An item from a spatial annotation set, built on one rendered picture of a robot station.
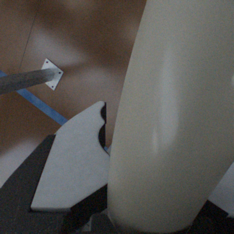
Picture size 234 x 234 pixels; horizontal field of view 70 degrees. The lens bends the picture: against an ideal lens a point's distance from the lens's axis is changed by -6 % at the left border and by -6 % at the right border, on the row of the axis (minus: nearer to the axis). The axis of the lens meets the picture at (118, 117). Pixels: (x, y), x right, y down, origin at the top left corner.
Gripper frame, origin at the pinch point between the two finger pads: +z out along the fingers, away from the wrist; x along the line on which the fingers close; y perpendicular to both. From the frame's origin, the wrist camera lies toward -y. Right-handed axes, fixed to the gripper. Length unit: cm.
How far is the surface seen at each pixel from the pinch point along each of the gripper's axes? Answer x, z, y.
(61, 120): -58, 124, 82
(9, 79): -76, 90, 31
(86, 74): -32, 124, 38
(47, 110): -74, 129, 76
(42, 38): -72, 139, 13
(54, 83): -63, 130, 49
